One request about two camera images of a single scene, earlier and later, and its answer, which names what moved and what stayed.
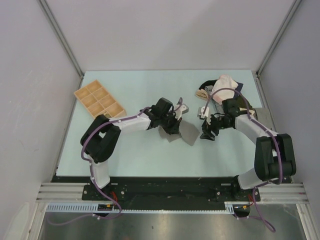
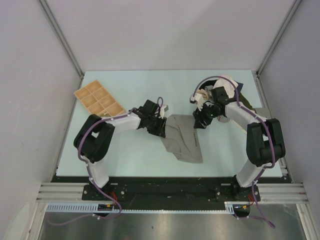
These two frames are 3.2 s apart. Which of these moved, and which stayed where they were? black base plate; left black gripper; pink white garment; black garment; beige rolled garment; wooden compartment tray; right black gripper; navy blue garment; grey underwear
Moved: left black gripper; grey underwear; right black gripper
Stayed: pink white garment; wooden compartment tray; black garment; navy blue garment; beige rolled garment; black base plate
